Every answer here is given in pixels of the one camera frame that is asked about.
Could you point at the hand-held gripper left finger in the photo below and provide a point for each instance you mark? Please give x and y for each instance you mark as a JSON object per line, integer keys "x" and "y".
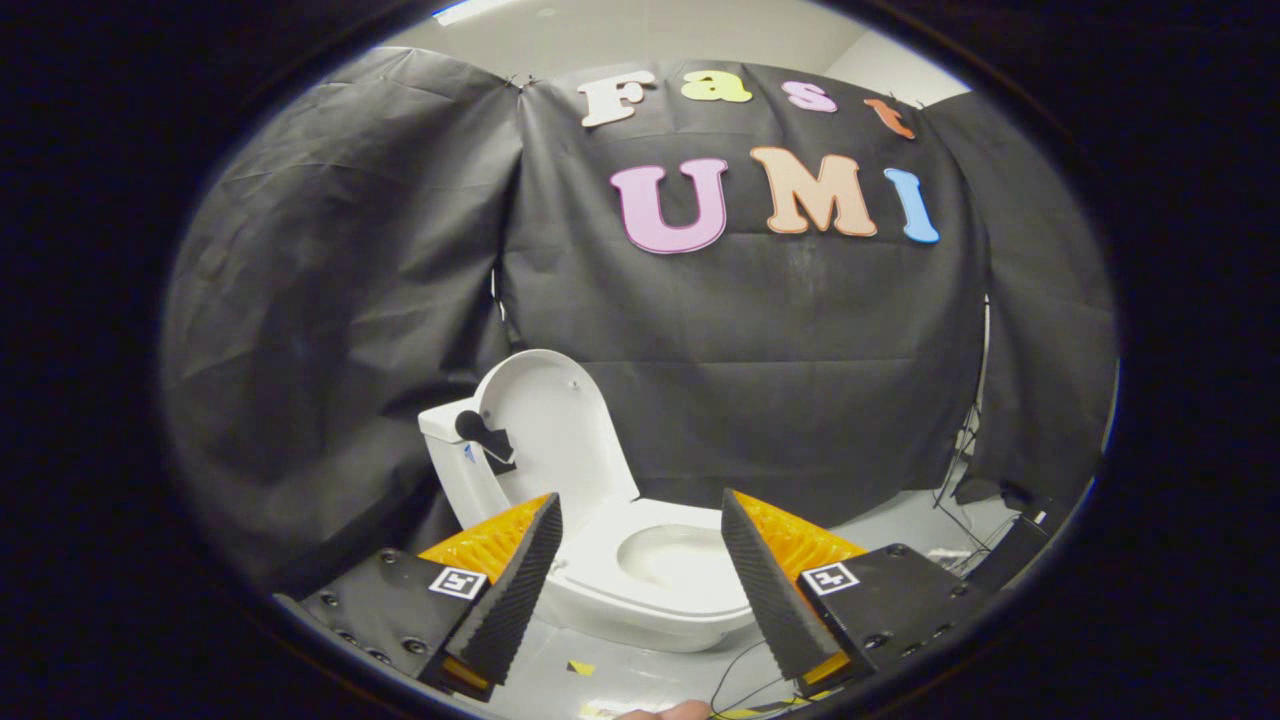
{"x": 518, "y": 600}

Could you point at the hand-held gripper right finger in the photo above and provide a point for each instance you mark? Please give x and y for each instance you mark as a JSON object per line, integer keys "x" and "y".
{"x": 770, "y": 600}

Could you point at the white toilet lid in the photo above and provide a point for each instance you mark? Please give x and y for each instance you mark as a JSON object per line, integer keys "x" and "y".
{"x": 560, "y": 420}

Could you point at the white toilet seat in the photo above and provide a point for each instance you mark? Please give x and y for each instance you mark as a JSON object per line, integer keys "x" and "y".
{"x": 600, "y": 560}

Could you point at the white ceramic toilet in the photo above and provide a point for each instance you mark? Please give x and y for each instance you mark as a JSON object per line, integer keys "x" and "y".
{"x": 465, "y": 490}

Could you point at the black box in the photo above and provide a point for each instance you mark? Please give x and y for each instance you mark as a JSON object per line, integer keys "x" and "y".
{"x": 1010, "y": 555}

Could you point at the black backdrop cloth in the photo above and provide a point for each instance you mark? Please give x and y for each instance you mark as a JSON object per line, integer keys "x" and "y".
{"x": 750, "y": 320}

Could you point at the thin metal stand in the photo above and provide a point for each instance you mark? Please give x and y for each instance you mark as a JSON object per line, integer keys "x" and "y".
{"x": 985, "y": 330}

